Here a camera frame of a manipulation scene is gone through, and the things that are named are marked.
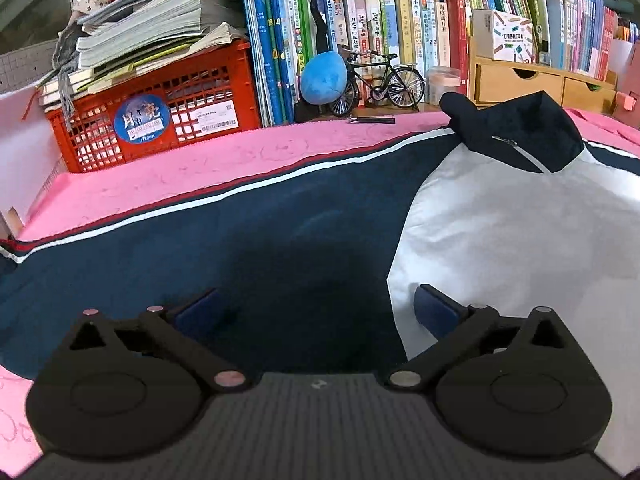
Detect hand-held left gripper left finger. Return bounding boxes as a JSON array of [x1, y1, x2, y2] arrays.
[[65, 287, 248, 393]]

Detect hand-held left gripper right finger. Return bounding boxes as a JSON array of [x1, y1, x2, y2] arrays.
[[385, 283, 568, 391]]

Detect navy and white jacket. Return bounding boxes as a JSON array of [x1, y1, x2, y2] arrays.
[[0, 91, 640, 480]]

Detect pink bunny print towel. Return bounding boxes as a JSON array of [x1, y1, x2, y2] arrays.
[[0, 107, 640, 478]]

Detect red plastic crate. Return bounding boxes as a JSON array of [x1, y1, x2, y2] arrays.
[[45, 39, 263, 174]]

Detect clear plastic jar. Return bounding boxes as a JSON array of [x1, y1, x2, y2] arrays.
[[427, 66, 461, 106]]

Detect black bicycle model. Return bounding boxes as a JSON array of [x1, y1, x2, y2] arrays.
[[327, 46, 427, 118]]

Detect white cardboard sheet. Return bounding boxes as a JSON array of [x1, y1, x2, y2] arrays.
[[0, 87, 68, 241]]

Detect wooden drawer organizer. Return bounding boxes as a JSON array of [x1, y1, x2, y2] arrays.
[[470, 50, 618, 113]]

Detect blue plush ball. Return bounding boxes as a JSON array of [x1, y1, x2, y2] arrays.
[[300, 51, 348, 106]]

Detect pink cardboard box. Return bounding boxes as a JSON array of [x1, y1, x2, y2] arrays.
[[612, 91, 640, 128]]

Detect row of thin blue books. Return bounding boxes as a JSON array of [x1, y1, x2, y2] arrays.
[[237, 0, 306, 128]]

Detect stack of paper workbooks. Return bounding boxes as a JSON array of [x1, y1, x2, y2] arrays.
[[37, 0, 251, 111]]

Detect white colourful print box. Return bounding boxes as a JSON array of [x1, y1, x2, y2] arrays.
[[470, 8, 538, 64]]

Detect row of thick storybooks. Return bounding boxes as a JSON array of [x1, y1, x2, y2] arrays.
[[295, 0, 471, 106]]

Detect grey gridded board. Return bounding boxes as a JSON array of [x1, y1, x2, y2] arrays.
[[0, 40, 66, 93]]

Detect row of pastel spine books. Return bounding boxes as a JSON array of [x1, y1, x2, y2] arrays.
[[545, 0, 621, 83]]

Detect black strap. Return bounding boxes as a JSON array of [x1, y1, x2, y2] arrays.
[[306, 0, 331, 56]]

